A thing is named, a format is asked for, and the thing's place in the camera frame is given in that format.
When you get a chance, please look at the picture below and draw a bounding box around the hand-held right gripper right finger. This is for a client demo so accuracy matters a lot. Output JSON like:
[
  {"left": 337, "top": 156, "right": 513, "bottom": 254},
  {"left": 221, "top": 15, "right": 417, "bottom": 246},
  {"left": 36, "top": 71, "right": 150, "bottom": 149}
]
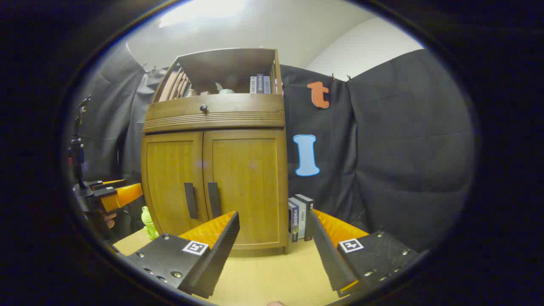
[{"left": 307, "top": 208, "right": 421, "bottom": 298}]

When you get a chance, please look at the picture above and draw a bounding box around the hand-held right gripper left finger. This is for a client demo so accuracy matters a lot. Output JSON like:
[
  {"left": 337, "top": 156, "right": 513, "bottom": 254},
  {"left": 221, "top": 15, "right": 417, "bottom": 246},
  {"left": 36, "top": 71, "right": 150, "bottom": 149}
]
[{"left": 126, "top": 211, "right": 241, "bottom": 299}]

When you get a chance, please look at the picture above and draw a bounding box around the wooden shoe cabinet door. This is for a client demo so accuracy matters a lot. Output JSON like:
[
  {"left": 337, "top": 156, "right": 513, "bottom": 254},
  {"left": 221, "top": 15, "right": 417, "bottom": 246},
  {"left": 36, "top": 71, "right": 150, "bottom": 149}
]
[
  {"left": 203, "top": 129, "right": 289, "bottom": 250},
  {"left": 142, "top": 132, "right": 209, "bottom": 236}
]

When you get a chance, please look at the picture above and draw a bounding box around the wooden double-door shoe cabinet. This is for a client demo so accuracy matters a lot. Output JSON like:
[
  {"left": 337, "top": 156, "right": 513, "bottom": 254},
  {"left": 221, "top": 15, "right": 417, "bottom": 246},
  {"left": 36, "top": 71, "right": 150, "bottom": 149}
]
[{"left": 141, "top": 48, "right": 289, "bottom": 255}]

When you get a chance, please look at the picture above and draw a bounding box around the wooden cabinet drawer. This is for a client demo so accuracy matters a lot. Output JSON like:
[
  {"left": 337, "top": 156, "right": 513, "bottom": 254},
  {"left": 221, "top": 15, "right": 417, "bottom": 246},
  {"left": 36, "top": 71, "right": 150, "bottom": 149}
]
[{"left": 143, "top": 93, "right": 286, "bottom": 133}]

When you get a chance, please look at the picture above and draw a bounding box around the green frog toy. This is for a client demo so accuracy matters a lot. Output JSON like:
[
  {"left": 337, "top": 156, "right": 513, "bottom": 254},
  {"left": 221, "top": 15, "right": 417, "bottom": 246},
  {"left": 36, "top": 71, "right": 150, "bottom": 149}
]
[{"left": 141, "top": 206, "right": 160, "bottom": 241}]

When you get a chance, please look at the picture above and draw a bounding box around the dark blue book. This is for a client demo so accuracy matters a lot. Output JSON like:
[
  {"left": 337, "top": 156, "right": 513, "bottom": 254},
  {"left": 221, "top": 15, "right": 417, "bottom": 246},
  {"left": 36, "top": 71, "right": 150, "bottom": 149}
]
[{"left": 288, "top": 202, "right": 299, "bottom": 243}]

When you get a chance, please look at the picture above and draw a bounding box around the black tripod stand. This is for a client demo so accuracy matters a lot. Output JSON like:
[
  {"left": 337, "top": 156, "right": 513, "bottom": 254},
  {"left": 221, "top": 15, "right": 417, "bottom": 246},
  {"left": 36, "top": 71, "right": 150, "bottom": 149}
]
[{"left": 67, "top": 96, "right": 92, "bottom": 190}]

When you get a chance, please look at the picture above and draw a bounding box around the black book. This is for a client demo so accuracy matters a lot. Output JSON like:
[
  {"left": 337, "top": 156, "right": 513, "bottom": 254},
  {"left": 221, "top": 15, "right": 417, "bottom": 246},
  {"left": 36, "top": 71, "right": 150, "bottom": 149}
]
[{"left": 295, "top": 194, "right": 315, "bottom": 241}]

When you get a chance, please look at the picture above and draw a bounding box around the brown wooden slat rack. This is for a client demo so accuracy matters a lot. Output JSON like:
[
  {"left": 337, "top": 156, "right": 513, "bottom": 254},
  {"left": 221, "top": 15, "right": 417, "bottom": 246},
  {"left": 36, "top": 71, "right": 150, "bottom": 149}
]
[{"left": 158, "top": 67, "right": 190, "bottom": 102}]

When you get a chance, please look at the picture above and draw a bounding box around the black backdrop cloth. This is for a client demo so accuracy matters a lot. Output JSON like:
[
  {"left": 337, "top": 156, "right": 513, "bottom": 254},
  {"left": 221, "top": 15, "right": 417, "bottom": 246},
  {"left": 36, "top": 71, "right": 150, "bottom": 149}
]
[{"left": 70, "top": 42, "right": 474, "bottom": 253}]

